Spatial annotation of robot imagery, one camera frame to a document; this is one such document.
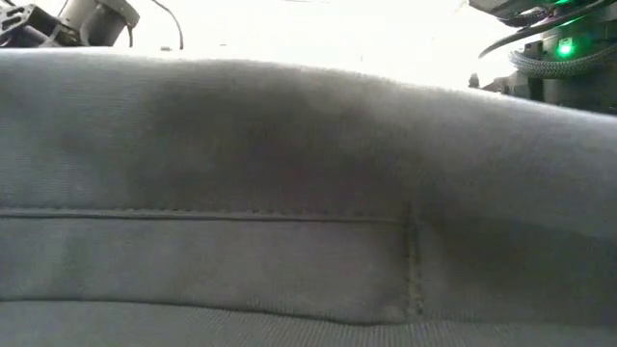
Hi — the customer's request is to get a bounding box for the black t-shirt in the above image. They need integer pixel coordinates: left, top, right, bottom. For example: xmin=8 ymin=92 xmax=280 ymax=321
xmin=0 ymin=47 xmax=617 ymax=347

